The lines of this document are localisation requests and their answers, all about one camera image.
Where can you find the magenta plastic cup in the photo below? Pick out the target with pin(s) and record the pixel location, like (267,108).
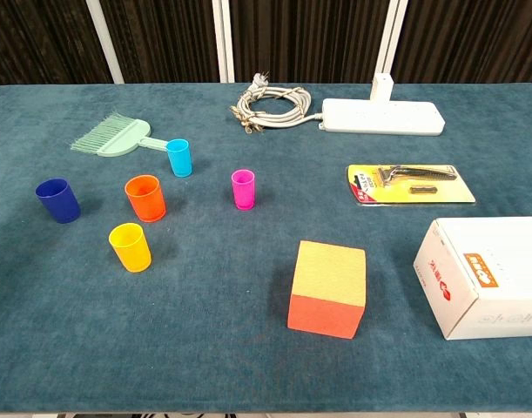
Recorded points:
(243,196)

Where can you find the light blue plastic cup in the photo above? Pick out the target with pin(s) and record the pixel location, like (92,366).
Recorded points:
(179,163)

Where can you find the yellow plastic cup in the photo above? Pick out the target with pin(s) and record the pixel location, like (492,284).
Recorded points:
(132,257)

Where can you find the dark blue plastic cup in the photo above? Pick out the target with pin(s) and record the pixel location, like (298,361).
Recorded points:
(61,204)

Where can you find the yellow and orange sponge block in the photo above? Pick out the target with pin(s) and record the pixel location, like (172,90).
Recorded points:
(326,278)

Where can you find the teal velvet table cloth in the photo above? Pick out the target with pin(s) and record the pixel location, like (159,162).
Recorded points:
(204,305)

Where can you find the orange plastic cup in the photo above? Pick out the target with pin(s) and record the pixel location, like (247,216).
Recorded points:
(148,206)

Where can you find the white power strip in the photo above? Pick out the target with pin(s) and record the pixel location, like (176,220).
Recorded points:
(379,119)

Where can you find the yellow razor blister pack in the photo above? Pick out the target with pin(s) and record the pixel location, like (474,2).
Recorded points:
(422,196)

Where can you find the mint green hand brush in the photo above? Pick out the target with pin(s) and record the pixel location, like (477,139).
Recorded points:
(122,139)

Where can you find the black and silver razor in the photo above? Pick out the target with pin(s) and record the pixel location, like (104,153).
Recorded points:
(422,173)

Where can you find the dark brown pleated curtain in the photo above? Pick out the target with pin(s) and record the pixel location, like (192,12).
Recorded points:
(291,35)

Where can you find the white cardboard box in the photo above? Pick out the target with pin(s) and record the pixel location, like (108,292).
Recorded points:
(466,244)

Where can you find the white square bracket post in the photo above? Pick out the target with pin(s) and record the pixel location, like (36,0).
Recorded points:
(382,87)

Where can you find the white frame pole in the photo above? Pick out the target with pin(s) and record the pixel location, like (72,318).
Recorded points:
(224,43)
(104,43)
(392,35)

